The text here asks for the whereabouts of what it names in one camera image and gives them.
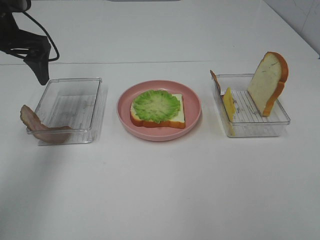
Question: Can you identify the pink round plate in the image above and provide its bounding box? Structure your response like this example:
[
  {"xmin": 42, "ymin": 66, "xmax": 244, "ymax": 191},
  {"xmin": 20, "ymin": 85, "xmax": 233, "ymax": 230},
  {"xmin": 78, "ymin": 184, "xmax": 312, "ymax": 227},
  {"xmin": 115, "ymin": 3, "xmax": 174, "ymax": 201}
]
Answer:
[{"xmin": 117, "ymin": 80, "xmax": 202, "ymax": 142}]

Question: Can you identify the right clear plastic tray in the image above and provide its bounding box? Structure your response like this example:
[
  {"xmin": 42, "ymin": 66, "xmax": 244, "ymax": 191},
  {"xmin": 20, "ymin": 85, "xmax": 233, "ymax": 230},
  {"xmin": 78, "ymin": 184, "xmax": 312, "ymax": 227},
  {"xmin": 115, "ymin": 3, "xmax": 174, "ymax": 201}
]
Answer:
[{"xmin": 212, "ymin": 73, "xmax": 291, "ymax": 138}]

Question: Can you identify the green lettuce leaf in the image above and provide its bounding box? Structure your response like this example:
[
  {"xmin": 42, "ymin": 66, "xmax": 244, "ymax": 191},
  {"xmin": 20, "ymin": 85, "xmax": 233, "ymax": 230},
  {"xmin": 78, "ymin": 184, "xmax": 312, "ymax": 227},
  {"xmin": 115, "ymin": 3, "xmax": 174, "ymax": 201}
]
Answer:
[{"xmin": 131, "ymin": 89, "xmax": 182, "ymax": 124}]

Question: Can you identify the bacon strip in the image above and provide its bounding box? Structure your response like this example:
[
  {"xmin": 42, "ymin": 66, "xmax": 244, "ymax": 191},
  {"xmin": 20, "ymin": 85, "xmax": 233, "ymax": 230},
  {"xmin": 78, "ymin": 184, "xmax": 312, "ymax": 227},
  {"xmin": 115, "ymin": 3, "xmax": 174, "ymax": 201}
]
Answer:
[
  {"xmin": 210, "ymin": 70, "xmax": 221, "ymax": 95},
  {"xmin": 20, "ymin": 104, "xmax": 72, "ymax": 144}
]

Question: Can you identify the bread slice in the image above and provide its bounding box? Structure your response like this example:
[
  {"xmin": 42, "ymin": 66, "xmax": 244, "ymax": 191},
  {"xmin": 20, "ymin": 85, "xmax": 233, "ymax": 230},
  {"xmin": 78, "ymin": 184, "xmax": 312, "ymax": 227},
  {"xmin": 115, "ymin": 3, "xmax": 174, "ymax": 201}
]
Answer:
[
  {"xmin": 247, "ymin": 51, "xmax": 289, "ymax": 117},
  {"xmin": 129, "ymin": 93, "xmax": 187, "ymax": 130}
]

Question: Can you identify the left clear plastic tray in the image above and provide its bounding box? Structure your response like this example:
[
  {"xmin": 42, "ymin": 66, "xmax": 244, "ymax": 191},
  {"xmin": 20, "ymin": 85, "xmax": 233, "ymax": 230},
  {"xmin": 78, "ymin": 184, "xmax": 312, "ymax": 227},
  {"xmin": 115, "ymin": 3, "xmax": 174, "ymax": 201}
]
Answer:
[{"xmin": 26, "ymin": 77, "xmax": 108, "ymax": 145}]

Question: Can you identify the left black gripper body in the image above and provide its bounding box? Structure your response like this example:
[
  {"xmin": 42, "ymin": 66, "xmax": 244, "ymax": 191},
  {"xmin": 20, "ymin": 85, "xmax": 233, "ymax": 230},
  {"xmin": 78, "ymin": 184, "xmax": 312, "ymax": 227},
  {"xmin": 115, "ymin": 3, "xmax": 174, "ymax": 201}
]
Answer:
[{"xmin": 0, "ymin": 12, "xmax": 51, "ymax": 63}]

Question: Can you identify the left black cable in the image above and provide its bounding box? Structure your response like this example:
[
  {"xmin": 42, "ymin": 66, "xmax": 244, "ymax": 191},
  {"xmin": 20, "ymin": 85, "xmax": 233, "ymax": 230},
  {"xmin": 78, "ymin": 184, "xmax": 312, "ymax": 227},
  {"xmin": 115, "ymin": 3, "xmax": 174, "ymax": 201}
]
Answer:
[{"xmin": 23, "ymin": 11, "xmax": 61, "ymax": 62}]

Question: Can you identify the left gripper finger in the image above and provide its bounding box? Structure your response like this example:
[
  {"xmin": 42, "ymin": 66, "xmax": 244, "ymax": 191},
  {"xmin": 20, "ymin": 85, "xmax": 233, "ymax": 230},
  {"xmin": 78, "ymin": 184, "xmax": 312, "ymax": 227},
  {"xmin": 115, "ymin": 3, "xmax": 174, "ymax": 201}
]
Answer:
[{"xmin": 23, "ymin": 57, "xmax": 49, "ymax": 86}]

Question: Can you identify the clear plastic tray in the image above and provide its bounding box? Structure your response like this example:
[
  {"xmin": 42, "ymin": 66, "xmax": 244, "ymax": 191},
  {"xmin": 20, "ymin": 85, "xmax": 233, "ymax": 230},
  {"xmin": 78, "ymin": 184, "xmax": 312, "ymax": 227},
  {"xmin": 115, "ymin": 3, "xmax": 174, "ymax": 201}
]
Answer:
[
  {"xmin": 26, "ymin": 77, "xmax": 108, "ymax": 145},
  {"xmin": 212, "ymin": 73, "xmax": 291, "ymax": 138}
]

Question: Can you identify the yellow cheese slice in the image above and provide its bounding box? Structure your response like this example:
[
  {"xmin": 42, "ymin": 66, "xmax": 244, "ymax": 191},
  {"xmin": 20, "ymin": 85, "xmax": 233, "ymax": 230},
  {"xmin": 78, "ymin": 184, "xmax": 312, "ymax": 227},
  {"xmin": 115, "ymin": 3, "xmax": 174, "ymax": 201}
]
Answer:
[{"xmin": 223, "ymin": 87, "xmax": 236, "ymax": 122}]

